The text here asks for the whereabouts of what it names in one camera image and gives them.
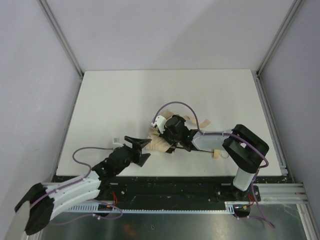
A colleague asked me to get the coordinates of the beige folding umbrella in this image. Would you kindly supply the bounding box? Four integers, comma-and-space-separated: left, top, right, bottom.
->
145, 109, 230, 159

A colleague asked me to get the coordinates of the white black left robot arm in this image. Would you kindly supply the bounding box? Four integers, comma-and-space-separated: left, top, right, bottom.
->
14, 136, 151, 236

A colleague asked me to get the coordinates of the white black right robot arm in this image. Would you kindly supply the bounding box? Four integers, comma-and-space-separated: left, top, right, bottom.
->
154, 115, 270, 201

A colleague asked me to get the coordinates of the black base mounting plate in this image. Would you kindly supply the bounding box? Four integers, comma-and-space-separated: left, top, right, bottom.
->
52, 175, 262, 210

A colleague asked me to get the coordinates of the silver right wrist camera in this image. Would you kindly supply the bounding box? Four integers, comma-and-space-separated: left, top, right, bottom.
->
151, 115, 167, 134

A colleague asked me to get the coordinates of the grey slotted cable duct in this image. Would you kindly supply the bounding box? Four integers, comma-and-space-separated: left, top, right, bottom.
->
65, 201, 250, 215

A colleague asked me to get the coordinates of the left aluminium corner post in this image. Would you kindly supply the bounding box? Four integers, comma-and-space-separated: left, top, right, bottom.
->
37, 0, 85, 77

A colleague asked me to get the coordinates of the aluminium corner post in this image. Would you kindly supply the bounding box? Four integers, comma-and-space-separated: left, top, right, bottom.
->
256, 0, 307, 76
37, 0, 85, 77

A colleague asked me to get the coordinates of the right aluminium corner post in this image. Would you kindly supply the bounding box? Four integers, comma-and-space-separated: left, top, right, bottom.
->
256, 0, 307, 76

